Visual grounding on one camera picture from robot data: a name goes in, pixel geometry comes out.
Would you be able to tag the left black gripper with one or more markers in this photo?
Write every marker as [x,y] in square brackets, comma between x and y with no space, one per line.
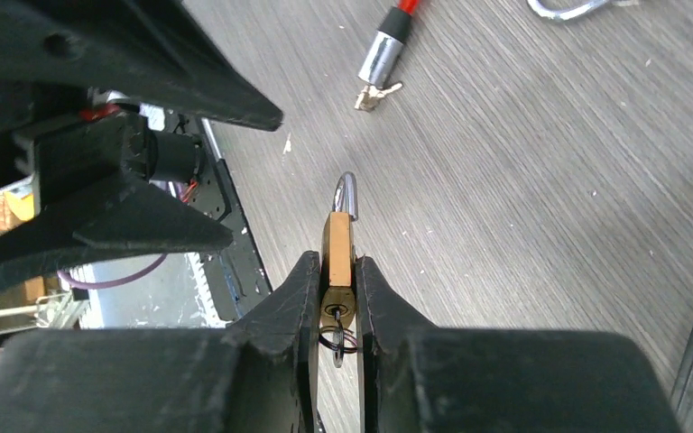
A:
[73,143]

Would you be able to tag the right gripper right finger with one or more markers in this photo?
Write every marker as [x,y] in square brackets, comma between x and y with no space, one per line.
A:
[384,320]

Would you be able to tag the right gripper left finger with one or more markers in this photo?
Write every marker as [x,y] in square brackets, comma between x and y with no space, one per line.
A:
[274,384]

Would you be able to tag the small silver key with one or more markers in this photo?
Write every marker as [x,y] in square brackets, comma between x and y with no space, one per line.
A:
[336,337]

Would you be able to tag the small brass padlock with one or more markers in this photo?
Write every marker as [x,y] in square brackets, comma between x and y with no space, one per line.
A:
[338,299]

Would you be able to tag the silver key bunch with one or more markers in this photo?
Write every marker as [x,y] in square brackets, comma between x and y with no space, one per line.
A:
[370,96]

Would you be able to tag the red cable lock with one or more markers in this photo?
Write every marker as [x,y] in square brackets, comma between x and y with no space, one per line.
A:
[388,44]

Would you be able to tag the large brass padlock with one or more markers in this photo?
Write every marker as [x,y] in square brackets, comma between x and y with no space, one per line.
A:
[572,13]

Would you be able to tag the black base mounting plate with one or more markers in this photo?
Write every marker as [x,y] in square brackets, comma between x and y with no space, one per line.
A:
[230,279]

